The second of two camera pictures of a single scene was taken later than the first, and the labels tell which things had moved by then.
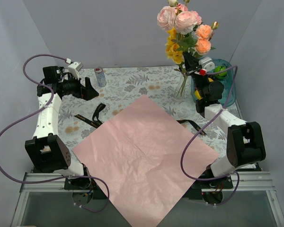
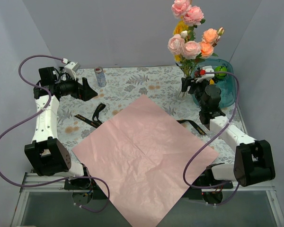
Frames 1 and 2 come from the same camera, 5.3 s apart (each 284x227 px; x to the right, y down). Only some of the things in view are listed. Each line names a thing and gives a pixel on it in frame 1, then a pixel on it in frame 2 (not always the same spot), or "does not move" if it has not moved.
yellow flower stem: x=174 y=52 → x=181 y=26
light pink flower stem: x=166 y=17 → x=188 y=49
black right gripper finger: x=190 y=61 → x=185 y=82
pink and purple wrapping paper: x=145 y=162 does not move
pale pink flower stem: x=185 y=22 → x=191 y=15
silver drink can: x=100 y=76 does not move
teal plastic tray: x=226 y=82 does not move
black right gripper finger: x=195 y=63 → x=197 y=74
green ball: x=220 y=75 does not move
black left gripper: x=83 y=90 does not move
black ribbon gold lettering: x=94 y=121 does not move
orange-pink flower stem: x=203 y=34 → x=210 y=38
